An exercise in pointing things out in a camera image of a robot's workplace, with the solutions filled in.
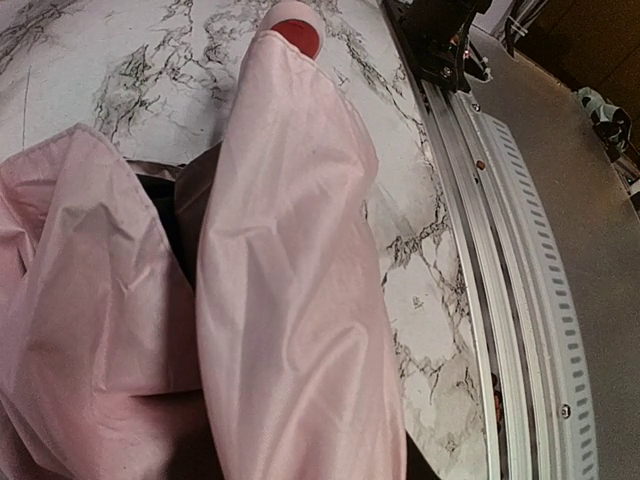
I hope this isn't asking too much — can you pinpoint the pink and black umbrella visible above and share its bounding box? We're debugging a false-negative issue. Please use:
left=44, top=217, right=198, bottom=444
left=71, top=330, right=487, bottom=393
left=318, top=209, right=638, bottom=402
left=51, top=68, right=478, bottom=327
left=1, top=1, right=407, bottom=479

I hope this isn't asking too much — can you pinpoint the front aluminium rail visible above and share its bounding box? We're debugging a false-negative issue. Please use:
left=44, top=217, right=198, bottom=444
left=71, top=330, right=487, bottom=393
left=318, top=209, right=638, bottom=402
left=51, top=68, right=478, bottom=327
left=417, top=82, right=599, bottom=479

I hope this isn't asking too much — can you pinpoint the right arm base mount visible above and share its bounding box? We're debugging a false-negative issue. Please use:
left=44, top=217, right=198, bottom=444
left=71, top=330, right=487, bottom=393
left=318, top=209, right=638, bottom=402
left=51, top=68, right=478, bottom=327
left=381, top=0, right=491, bottom=93

